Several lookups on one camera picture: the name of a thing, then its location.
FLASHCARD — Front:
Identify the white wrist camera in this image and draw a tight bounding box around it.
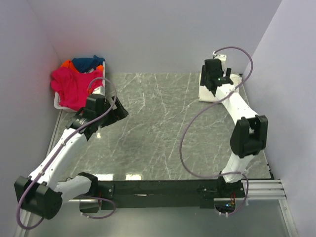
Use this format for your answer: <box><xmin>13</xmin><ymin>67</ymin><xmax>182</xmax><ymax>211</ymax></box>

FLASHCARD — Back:
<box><xmin>212</xmin><ymin>51</ymin><xmax>227</xmax><ymax>70</ymax></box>
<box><xmin>92</xmin><ymin>85</ymin><xmax>106</xmax><ymax>96</ymax></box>

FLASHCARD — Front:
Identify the pink t shirt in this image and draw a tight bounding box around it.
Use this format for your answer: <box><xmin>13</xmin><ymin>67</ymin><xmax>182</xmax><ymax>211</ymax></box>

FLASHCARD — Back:
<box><xmin>51</xmin><ymin>68</ymin><xmax>106</xmax><ymax>112</ymax></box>

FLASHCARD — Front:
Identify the white laundry basket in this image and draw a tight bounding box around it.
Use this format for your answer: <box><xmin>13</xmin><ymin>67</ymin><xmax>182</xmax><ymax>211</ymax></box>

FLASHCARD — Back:
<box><xmin>53</xmin><ymin>61</ymin><xmax>108</xmax><ymax>114</ymax></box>

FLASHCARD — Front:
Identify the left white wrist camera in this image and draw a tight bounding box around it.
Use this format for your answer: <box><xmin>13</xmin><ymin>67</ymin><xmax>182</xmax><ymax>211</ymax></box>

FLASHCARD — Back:
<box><xmin>92</xmin><ymin>85</ymin><xmax>106</xmax><ymax>96</ymax></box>

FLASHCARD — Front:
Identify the white t shirt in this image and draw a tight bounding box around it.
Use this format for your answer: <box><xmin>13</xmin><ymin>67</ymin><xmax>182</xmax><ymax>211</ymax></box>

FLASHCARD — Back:
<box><xmin>198</xmin><ymin>74</ymin><xmax>242</xmax><ymax>102</ymax></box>

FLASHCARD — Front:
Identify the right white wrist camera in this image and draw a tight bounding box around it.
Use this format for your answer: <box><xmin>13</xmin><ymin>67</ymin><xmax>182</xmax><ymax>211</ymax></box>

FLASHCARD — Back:
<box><xmin>212</xmin><ymin>51</ymin><xmax>227</xmax><ymax>70</ymax></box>

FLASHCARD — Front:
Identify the black base beam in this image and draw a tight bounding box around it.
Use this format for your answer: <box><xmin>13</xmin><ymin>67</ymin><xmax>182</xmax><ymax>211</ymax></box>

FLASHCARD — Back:
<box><xmin>92</xmin><ymin>178</ymin><xmax>246</xmax><ymax>208</ymax></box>

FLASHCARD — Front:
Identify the blue t shirt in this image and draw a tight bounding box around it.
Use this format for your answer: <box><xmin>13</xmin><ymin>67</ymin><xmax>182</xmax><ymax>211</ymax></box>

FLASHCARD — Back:
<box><xmin>72</xmin><ymin>55</ymin><xmax>105</xmax><ymax>73</ymax></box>

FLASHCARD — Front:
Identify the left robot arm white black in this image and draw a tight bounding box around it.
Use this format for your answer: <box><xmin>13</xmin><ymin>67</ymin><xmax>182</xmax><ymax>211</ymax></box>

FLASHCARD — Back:
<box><xmin>14</xmin><ymin>94</ymin><xmax>128</xmax><ymax>220</ymax></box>

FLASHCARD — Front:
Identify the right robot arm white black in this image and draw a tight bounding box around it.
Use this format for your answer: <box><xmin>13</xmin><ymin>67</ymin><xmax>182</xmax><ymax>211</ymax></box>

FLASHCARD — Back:
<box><xmin>198</xmin><ymin>55</ymin><xmax>268</xmax><ymax>197</ymax></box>

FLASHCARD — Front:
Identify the orange t shirt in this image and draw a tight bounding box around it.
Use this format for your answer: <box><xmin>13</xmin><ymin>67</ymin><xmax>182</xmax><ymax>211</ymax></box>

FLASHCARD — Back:
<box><xmin>61</xmin><ymin>60</ymin><xmax>104</xmax><ymax>73</ymax></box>

